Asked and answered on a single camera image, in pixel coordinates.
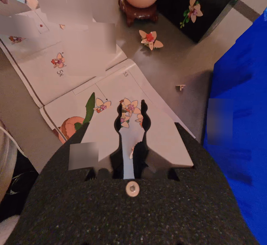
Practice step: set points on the small tan toy brick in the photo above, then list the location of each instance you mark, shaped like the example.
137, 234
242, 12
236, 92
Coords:
181, 87

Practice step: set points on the blue plastic bin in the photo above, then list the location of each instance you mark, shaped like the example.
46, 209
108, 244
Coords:
246, 61

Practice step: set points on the open instruction booklet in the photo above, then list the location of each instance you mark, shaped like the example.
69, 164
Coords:
116, 86

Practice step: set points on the toy brick orchid flower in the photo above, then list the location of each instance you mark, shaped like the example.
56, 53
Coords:
150, 39

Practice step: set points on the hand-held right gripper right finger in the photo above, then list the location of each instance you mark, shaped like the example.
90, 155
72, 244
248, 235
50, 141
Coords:
166, 142

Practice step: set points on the pale pink toy brick petal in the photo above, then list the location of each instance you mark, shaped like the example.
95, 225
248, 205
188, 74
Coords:
30, 0

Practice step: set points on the black orchid print box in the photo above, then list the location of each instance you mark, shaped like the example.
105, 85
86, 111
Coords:
173, 3

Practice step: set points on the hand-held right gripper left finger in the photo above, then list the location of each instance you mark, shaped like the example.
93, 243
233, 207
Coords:
104, 130

